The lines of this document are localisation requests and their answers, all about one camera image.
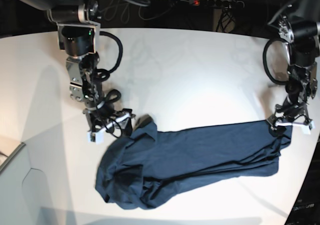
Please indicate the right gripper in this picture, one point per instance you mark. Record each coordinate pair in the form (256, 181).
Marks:
(108, 120)

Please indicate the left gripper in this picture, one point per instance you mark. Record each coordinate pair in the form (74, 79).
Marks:
(285, 116)

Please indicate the dark blue t-shirt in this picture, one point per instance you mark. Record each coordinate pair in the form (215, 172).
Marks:
(149, 167)

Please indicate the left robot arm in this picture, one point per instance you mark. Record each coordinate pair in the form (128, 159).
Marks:
(298, 25)

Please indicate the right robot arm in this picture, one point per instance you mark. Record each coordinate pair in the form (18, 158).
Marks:
(78, 36)

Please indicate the black power strip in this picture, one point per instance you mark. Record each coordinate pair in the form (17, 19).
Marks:
(218, 4)

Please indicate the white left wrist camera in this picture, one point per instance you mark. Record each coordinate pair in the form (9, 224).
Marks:
(307, 127)

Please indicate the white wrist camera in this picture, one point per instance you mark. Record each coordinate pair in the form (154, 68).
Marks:
(307, 127)
(95, 137)

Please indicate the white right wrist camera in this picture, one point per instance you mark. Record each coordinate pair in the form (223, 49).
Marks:
(95, 137)

